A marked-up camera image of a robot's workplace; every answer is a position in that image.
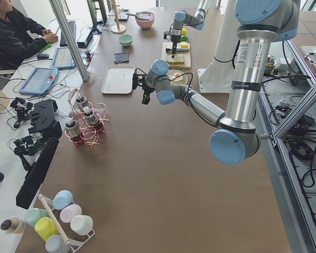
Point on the blue teach pendant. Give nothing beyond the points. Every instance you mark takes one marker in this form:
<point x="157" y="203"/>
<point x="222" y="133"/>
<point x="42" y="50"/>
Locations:
<point x="62" y="59"/>
<point x="39" y="81"/>

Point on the green lime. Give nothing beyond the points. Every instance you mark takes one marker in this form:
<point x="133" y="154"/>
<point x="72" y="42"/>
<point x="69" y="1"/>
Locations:
<point x="183" y="38"/>

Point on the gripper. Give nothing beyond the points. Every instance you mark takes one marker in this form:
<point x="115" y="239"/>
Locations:
<point x="148" y="89"/>
<point x="175" y="39"/>

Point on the dark grey folded cloth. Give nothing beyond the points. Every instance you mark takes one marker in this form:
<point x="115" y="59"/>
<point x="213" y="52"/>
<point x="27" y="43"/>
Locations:
<point x="122" y="57"/>

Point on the white cup drying rack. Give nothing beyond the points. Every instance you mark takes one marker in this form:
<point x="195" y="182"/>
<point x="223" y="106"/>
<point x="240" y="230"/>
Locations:
<point x="75" y="228"/>

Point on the yellow plastic cup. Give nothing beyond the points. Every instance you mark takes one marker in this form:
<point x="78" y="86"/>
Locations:
<point x="45" y="228"/>

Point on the light blue plastic cup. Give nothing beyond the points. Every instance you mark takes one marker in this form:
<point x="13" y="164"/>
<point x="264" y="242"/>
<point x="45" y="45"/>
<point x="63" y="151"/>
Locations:
<point x="62" y="199"/>

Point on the pink bowl with ice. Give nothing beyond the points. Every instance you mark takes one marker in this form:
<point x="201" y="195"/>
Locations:
<point x="145" y="20"/>

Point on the half lemon slice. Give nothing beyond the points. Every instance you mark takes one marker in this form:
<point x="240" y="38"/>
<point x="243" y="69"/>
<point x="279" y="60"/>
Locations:
<point x="184" y="44"/>

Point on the mint green bowl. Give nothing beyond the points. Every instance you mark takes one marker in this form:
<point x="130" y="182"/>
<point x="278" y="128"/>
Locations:
<point x="125" y="40"/>

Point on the copper wire bottle rack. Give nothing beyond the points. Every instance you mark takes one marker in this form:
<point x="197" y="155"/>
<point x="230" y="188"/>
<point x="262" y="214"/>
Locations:
<point x="86" y="121"/>

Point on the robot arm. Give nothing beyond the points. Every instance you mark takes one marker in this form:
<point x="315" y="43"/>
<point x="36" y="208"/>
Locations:
<point x="260" y="23"/>
<point x="183" y="18"/>

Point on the wooden mug tree stand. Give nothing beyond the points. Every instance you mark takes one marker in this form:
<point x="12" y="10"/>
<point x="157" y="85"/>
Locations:
<point x="117" y="28"/>

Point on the wooden cutting board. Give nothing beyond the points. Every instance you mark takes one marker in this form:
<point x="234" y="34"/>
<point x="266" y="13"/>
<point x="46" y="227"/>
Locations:
<point x="167" y="49"/>

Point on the white plate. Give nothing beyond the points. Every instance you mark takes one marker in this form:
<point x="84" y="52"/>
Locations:
<point x="177" y="77"/>

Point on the dark drink bottle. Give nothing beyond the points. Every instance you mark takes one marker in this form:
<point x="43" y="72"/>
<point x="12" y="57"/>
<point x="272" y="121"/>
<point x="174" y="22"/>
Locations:
<point x="90" y="116"/>

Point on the seated person in black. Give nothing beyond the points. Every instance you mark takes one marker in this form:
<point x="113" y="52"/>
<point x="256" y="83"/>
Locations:
<point x="20" y="37"/>

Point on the cream rabbit tray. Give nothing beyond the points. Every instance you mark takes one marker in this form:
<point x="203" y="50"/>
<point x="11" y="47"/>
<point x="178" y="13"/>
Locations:
<point x="118" y="80"/>

